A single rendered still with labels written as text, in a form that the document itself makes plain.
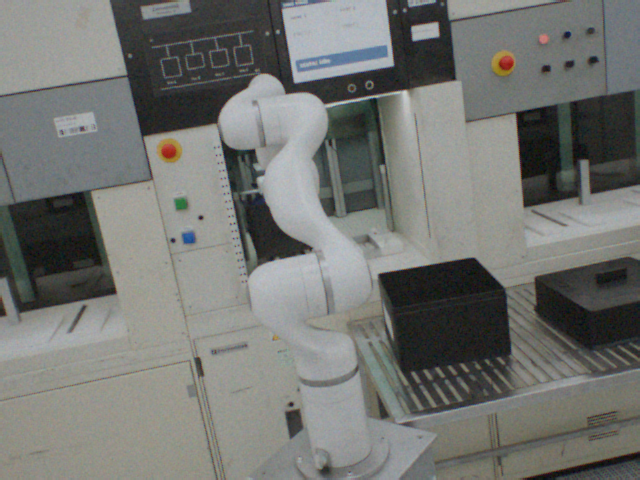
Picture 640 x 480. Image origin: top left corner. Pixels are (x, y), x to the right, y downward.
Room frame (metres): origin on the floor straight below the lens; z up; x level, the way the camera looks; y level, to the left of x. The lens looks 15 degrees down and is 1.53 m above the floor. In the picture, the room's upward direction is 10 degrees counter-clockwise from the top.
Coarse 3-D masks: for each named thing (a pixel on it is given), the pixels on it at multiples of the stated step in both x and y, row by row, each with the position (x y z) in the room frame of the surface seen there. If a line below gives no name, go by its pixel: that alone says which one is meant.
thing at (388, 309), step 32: (384, 288) 1.63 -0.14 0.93; (416, 288) 1.75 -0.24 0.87; (448, 288) 1.75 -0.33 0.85; (480, 288) 1.72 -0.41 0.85; (384, 320) 1.72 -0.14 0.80; (416, 320) 1.48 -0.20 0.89; (448, 320) 1.48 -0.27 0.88; (480, 320) 1.48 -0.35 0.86; (416, 352) 1.48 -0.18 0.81; (448, 352) 1.48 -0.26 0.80; (480, 352) 1.48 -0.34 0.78
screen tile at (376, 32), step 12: (372, 0) 1.91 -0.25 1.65; (348, 12) 1.90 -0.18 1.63; (360, 12) 1.90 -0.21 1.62; (372, 12) 1.91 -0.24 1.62; (372, 24) 1.90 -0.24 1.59; (384, 24) 1.91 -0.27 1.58; (348, 36) 1.90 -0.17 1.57; (360, 36) 1.90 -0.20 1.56; (372, 36) 1.90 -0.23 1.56; (384, 36) 1.91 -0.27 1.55
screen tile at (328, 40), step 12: (300, 12) 1.89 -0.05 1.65; (312, 12) 1.89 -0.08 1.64; (300, 24) 1.89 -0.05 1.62; (312, 24) 1.89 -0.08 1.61; (324, 24) 1.89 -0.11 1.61; (312, 36) 1.89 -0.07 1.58; (324, 36) 1.89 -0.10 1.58; (300, 48) 1.88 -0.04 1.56; (312, 48) 1.89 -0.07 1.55; (324, 48) 1.89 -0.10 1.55
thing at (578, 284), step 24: (600, 264) 1.73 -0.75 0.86; (624, 264) 1.70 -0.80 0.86; (552, 288) 1.62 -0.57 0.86; (576, 288) 1.59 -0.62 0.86; (600, 288) 1.56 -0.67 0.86; (624, 288) 1.54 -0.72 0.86; (552, 312) 1.62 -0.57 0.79; (576, 312) 1.50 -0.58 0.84; (600, 312) 1.44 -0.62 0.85; (624, 312) 1.45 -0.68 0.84; (576, 336) 1.51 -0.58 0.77; (600, 336) 1.44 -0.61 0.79; (624, 336) 1.45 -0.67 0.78
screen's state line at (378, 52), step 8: (368, 48) 1.90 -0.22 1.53; (376, 48) 1.91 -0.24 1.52; (384, 48) 1.91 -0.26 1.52; (320, 56) 1.89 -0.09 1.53; (328, 56) 1.89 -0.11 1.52; (336, 56) 1.89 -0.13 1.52; (344, 56) 1.90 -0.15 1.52; (352, 56) 1.90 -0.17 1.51; (360, 56) 1.90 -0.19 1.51; (368, 56) 1.90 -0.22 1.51; (376, 56) 1.90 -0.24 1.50; (384, 56) 1.91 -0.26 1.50; (296, 64) 1.88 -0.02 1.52; (304, 64) 1.88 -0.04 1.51; (312, 64) 1.89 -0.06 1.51; (320, 64) 1.89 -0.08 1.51; (328, 64) 1.89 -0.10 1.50; (336, 64) 1.89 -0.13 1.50; (344, 64) 1.90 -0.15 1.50
